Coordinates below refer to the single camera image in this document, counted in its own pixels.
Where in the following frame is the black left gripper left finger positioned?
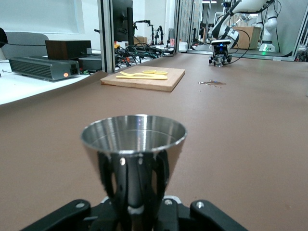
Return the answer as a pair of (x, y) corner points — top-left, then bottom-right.
(20, 199), (92, 231)

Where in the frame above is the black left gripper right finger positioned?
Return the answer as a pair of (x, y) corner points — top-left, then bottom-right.
(190, 199), (248, 231)

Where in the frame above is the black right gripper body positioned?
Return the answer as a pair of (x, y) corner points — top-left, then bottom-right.
(213, 45), (229, 58)

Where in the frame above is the clear glass shaker cup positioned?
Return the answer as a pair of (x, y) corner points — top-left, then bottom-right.
(214, 54), (225, 67)

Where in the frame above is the steel jigger measuring cup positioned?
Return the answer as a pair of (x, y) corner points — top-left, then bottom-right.
(80, 115), (188, 231)

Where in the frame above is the spilled liquid puddle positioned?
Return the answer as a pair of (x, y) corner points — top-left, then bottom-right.
(197, 79), (227, 89)

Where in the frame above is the brown cardboard box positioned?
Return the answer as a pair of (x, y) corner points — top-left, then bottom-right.
(232, 26), (262, 50)

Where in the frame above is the yellow plastic knife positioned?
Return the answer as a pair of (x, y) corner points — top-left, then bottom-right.
(115, 74), (168, 81)

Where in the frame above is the wooden cutting board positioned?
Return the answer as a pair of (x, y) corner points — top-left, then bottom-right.
(100, 66), (186, 92)

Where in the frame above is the brown table cover sheet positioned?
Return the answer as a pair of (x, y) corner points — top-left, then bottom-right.
(0, 51), (308, 231)

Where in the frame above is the yellow plastic fork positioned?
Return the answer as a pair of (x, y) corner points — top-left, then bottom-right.
(119, 71), (154, 77)

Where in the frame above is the black computer monitor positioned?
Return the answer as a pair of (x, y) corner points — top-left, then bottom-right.
(112, 0), (134, 46)

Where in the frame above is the black electronics box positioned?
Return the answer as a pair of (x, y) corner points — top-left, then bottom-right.
(78, 55), (103, 72)

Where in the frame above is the white side table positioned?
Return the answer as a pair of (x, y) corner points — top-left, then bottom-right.
(0, 49), (103, 106)

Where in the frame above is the dark brown wooden box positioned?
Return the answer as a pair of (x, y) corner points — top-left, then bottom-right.
(45, 39), (92, 60)

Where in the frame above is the grey ribbed power supply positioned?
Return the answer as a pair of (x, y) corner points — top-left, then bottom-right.
(9, 57), (80, 81)

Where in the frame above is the grey chair back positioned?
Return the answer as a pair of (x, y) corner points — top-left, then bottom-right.
(4, 31), (50, 60)

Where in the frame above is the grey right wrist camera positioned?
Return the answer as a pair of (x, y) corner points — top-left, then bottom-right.
(210, 39), (232, 46)

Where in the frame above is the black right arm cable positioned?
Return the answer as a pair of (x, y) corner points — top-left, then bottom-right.
(225, 30), (253, 66)

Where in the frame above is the aluminium frame profile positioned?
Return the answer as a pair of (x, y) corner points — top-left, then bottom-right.
(279, 14), (308, 62)

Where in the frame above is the aluminium frame post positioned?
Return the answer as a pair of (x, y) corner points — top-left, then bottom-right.
(97, 0), (116, 73)

